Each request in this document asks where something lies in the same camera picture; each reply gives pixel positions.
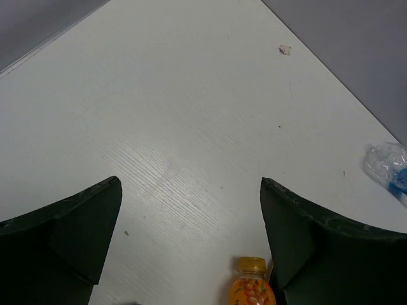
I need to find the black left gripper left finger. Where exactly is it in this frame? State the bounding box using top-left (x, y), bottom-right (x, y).
top-left (1, 176), bottom-right (122, 304)

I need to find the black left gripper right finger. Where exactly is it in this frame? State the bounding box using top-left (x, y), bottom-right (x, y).
top-left (260, 178), bottom-right (406, 304)

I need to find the orange juice bottle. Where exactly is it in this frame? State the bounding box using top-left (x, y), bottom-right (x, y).
top-left (228, 257), bottom-right (277, 305)

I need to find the clear bottle blue label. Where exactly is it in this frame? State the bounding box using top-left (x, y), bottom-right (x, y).
top-left (362, 142), bottom-right (406, 208)

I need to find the small paper scrap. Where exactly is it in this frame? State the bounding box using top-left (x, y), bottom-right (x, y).
top-left (279, 45), bottom-right (291, 56)

